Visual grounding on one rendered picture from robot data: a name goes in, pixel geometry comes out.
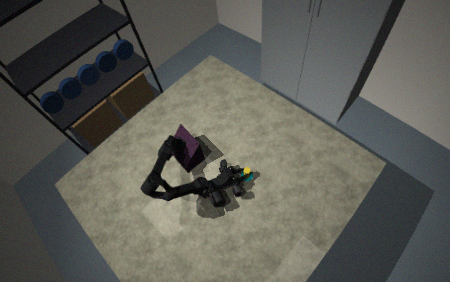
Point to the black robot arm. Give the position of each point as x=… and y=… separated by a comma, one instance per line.
x=200, y=184

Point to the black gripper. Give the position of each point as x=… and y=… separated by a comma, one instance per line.
x=235, y=183

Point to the yellow cylinder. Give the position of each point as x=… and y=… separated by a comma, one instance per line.
x=247, y=171

